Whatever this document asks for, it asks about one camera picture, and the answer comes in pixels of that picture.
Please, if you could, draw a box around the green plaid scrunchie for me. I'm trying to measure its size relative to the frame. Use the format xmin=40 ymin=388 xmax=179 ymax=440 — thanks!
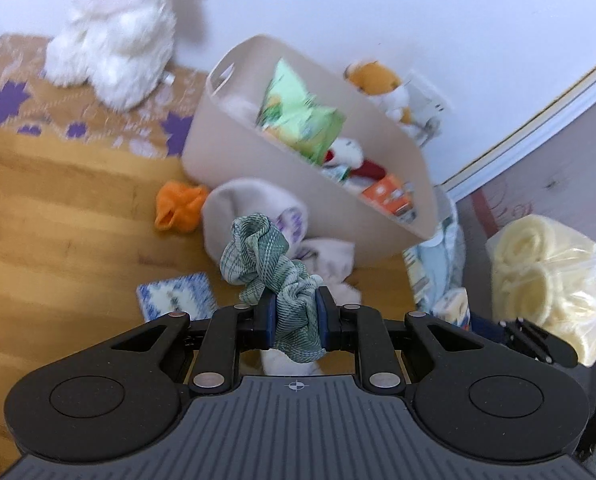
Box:
xmin=219 ymin=217 xmax=325 ymax=363

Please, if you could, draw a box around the beige purple sock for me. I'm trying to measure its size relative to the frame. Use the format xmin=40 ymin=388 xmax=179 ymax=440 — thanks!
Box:
xmin=202 ymin=178 xmax=309 ymax=263

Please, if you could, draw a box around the orange cloth scrunchie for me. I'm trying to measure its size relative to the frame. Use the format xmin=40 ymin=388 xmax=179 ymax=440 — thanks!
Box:
xmin=154 ymin=181 xmax=209 ymax=233

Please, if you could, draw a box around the blue white tissue pack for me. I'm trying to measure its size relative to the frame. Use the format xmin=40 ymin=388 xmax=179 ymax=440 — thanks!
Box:
xmin=136 ymin=273 xmax=218 ymax=322

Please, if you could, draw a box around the pale yellow rolled towels bag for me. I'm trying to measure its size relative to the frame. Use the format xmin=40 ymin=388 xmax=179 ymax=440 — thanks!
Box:
xmin=487 ymin=214 xmax=596 ymax=367

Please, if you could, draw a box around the light blue pillow bundle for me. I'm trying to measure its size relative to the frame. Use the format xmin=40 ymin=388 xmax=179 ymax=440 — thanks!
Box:
xmin=402 ymin=185 xmax=472 ymax=331

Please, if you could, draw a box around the orange small carton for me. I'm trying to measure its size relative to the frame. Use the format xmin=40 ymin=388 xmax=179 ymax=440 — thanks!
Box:
xmin=361 ymin=174 xmax=416 ymax=222

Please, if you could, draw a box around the beige plastic storage bin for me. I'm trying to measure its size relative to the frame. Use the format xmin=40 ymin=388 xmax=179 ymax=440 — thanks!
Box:
xmin=181 ymin=35 xmax=438 ymax=266

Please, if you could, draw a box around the small white plush toy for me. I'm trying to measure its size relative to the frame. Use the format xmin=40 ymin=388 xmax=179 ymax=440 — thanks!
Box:
xmin=322 ymin=138 xmax=387 ymax=181

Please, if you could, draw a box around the green snack packet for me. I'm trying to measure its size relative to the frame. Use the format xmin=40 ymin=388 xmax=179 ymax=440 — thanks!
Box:
xmin=257 ymin=58 xmax=346 ymax=165

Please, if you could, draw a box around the orange white plush hamster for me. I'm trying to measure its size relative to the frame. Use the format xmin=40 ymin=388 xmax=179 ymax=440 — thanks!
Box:
xmin=344 ymin=61 xmax=413 ymax=125

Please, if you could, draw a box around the white plush bunny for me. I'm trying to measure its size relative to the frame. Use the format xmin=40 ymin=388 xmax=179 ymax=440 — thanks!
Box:
xmin=44 ymin=0 xmax=176 ymax=112

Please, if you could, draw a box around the purple floral table runner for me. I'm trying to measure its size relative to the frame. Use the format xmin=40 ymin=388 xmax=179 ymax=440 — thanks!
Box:
xmin=0 ymin=35 xmax=207 ymax=158

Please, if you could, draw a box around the white wall socket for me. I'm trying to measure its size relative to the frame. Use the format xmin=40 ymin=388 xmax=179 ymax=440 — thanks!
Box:
xmin=404 ymin=70 xmax=451 ymax=148

